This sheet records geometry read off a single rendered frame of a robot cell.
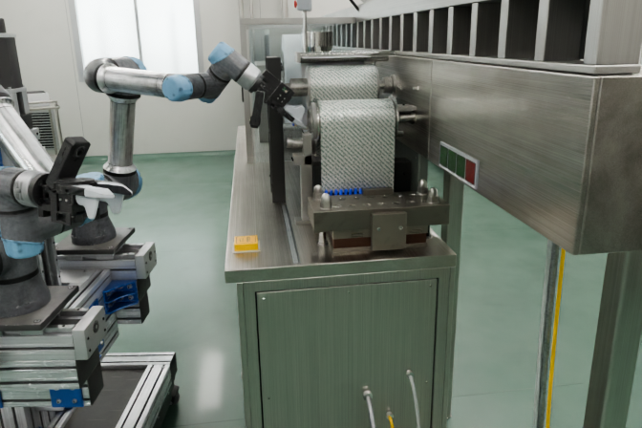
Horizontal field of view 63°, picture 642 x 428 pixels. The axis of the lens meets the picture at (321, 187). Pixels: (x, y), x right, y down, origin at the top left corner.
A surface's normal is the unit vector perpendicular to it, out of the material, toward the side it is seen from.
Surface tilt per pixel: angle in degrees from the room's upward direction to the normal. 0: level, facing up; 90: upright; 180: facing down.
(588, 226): 90
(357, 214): 90
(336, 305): 90
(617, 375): 90
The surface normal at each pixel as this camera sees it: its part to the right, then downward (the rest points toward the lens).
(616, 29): 0.14, 0.26
